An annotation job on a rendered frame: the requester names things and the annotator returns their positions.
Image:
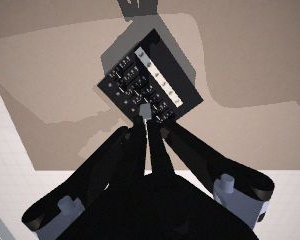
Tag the black lighting desk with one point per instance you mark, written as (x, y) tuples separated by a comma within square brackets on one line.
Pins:
[(151, 74)]

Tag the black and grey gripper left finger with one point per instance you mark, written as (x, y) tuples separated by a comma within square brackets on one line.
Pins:
[(115, 162)]

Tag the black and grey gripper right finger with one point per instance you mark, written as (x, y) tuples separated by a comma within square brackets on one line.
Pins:
[(242, 190)]

